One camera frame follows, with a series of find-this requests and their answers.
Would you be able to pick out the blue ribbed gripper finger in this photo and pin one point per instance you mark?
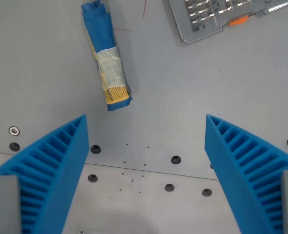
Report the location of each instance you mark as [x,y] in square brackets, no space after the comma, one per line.
[226,158]
[61,158]

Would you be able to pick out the clear plastic bit case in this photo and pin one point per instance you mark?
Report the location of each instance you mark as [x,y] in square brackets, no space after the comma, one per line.
[207,30]

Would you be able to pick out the silver table screw with washer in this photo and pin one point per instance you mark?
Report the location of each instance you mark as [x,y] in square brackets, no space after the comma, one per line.
[14,131]

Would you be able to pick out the blue bag with masking tape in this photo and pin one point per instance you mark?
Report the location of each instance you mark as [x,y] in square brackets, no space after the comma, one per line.
[102,36]

